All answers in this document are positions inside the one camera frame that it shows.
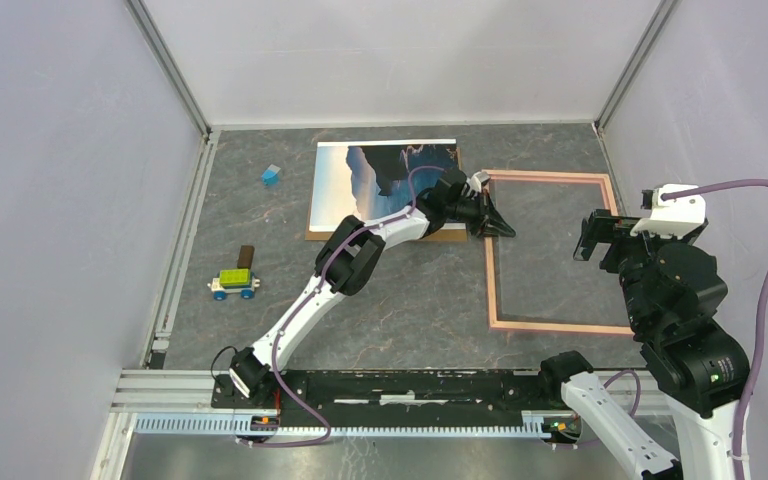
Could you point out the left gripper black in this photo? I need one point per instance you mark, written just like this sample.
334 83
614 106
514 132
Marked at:
493 223

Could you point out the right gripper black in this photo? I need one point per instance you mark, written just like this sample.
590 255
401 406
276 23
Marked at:
603 224

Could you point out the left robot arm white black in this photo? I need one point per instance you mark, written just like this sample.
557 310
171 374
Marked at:
349 257

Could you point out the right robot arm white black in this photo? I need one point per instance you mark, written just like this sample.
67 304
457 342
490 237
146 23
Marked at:
672 291

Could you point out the landscape photo print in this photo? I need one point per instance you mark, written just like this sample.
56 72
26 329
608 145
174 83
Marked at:
351 189

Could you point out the blue cube block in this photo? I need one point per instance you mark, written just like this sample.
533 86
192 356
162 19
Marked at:
271 175

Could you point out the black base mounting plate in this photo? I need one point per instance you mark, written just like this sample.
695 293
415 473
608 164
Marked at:
397 398

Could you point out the brown brick block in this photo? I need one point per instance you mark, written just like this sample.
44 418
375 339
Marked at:
245 257

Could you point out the toy brick car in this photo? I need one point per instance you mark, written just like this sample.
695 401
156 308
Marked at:
240 282

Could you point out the pink wooden picture frame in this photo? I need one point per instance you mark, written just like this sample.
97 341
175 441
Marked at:
495 322

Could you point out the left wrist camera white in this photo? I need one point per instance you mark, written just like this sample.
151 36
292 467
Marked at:
478 181

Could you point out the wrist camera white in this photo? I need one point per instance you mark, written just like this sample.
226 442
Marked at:
670 218
478 181

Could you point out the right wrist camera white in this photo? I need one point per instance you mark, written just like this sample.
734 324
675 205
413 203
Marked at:
670 218

